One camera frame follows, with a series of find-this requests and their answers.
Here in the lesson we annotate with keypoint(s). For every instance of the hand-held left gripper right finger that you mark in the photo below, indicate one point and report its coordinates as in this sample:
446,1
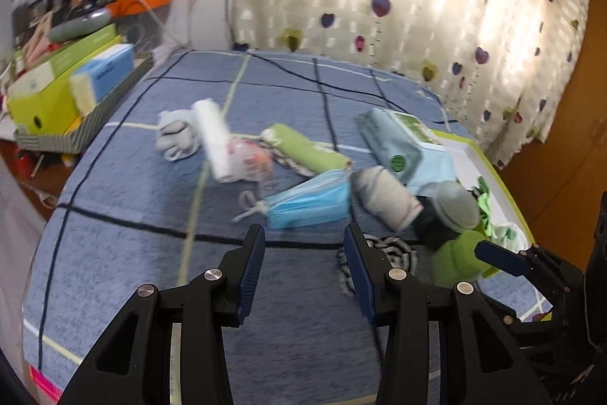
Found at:
360,277

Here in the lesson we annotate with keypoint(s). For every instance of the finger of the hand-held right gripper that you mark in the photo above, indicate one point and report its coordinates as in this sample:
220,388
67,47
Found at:
526,329
498,255

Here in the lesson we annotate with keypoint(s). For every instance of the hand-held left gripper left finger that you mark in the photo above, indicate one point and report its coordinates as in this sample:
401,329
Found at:
249,272

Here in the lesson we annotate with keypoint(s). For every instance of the lime green cloth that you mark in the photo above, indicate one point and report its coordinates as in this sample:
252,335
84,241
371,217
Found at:
453,260

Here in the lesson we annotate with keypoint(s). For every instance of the white tray with green rim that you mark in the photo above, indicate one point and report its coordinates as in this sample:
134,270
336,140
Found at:
467,153

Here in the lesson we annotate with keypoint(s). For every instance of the clear plastic bag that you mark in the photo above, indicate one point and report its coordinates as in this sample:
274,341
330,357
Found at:
253,160

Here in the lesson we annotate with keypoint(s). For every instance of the white towel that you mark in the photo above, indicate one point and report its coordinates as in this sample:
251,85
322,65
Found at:
213,139

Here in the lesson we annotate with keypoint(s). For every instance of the pale green cloth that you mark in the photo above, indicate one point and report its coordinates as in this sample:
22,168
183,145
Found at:
510,236

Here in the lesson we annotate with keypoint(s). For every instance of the black white striped cloth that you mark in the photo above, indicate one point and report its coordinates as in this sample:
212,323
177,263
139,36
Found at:
400,253
287,162

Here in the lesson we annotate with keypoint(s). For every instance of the grey and black rolled sock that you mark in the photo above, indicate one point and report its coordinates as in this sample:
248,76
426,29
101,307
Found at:
455,205

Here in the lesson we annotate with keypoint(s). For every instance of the blue face mask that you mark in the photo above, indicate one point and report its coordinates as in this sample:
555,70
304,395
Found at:
308,201

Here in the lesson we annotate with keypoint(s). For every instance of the blue checked bedsheet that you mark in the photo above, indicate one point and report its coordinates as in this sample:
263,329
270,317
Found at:
142,205

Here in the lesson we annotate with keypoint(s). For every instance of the wooden wardrobe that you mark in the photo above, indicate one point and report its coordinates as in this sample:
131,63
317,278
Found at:
569,149

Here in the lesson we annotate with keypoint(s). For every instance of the green rolled towel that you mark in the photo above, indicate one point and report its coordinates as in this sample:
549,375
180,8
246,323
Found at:
303,149

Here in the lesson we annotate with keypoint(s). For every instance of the pale blue wet wipes pack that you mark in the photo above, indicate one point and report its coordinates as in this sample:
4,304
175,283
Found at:
389,144

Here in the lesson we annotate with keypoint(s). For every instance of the grey knit glove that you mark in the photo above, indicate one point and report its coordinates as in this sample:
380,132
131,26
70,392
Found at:
175,139

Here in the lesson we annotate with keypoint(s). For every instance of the striped storage tray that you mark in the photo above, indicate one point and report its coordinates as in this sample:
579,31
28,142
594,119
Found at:
102,108

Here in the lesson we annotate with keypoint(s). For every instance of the pink paper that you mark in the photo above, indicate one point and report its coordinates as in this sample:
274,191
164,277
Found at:
45,383

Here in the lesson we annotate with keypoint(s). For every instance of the blue tissue box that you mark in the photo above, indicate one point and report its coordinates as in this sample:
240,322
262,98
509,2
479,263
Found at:
106,70

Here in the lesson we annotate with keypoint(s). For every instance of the clear plastic box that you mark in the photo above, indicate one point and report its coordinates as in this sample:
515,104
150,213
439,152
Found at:
137,32

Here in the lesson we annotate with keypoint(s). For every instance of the cream curtain with hearts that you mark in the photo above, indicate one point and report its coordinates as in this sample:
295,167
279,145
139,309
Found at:
403,6

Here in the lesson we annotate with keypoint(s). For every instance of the green cardboard box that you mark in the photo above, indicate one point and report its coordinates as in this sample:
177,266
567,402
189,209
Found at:
42,101

